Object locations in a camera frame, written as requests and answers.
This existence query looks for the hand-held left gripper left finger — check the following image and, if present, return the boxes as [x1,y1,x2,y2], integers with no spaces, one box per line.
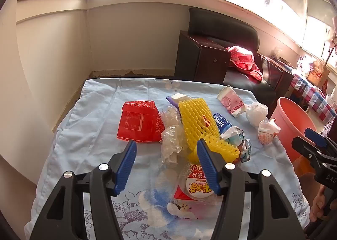
[30,140,137,240]

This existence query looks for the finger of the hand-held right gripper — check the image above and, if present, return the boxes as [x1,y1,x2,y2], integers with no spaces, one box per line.
[305,128,337,151]
[292,136,330,170]

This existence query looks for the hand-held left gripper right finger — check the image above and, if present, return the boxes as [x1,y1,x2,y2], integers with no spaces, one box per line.
[196,138,307,240]

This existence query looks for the clear snack packet red print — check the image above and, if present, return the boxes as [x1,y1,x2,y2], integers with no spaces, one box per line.
[172,161,224,204]

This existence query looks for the small yellow foam fruit net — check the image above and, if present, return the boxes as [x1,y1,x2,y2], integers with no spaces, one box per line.
[188,135,241,164]

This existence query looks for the pink plastic bucket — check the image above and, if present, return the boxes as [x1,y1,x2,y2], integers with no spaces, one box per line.
[270,97,318,177]

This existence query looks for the colourful wrapper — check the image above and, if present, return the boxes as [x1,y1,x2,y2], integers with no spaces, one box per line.
[220,125,252,163]

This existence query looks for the red plastic wrapper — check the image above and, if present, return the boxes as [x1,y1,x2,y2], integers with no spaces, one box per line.
[116,100,166,143]

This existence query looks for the white orange paper cup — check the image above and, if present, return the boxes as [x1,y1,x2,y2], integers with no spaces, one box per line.
[257,118,281,145]

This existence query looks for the clear plastic bag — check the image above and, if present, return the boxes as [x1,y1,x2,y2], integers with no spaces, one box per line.
[159,105,190,168]

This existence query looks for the blue tissue packet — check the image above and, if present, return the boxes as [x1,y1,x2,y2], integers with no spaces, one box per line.
[212,113,232,135]

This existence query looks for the large yellow foam fruit net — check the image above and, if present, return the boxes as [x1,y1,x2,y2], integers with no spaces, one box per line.
[178,98,220,151]

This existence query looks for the white plastic bag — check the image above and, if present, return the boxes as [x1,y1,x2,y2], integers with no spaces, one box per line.
[246,102,269,127]

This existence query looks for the pink floral paper cup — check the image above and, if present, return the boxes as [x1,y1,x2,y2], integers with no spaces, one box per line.
[217,85,246,117]

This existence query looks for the white purple wrapper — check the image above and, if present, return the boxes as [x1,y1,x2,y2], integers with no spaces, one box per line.
[166,93,190,110]

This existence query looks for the person's right hand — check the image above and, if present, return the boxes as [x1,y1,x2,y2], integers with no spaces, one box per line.
[309,185,327,222]

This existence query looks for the table with checkered cloth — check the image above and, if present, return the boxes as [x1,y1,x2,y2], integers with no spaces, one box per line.
[288,56,337,125]

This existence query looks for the light blue floral cloth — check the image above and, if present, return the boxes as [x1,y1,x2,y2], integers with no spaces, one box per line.
[24,78,311,240]

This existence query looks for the brown paper bag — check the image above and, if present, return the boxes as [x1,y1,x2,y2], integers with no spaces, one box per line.
[307,58,331,88]

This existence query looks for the patterned cloth bundle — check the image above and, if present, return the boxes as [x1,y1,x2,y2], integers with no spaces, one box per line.
[297,56,314,72]

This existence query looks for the red dotted blanket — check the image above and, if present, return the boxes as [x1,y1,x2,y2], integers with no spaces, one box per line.
[226,46,264,81]

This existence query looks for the hanging pinkish cloth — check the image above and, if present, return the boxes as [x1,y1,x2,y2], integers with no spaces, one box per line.
[328,16,337,48]

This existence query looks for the black leather armchair wooden arms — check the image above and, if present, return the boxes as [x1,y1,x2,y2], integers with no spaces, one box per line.
[174,7,294,109]

